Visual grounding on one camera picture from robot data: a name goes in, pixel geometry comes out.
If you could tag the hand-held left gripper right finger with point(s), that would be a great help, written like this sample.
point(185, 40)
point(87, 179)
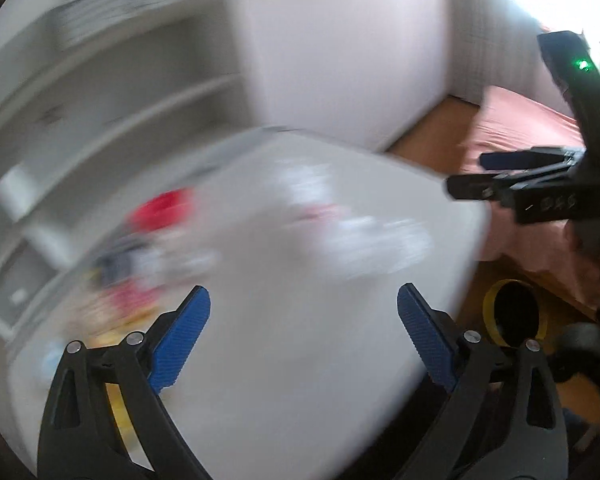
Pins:
point(425, 335)

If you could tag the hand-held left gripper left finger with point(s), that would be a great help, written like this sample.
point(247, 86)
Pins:
point(180, 340)

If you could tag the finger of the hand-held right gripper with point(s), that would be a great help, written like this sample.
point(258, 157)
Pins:
point(520, 158)
point(475, 187)

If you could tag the yellow-rimmed black bin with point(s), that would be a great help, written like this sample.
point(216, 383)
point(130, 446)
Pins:
point(491, 310)

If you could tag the red plastic bowl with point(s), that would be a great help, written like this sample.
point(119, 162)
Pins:
point(162, 210)

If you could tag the person's right hand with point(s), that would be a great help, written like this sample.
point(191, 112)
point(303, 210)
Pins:
point(582, 255)

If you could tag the grey curtain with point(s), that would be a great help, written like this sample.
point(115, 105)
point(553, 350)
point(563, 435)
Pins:
point(485, 35)

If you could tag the dark grey round object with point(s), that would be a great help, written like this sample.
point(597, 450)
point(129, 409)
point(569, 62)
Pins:
point(580, 345)

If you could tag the white round knob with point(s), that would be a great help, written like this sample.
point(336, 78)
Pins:
point(11, 194)

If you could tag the white shelf unit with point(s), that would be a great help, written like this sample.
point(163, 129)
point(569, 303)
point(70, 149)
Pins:
point(110, 85)

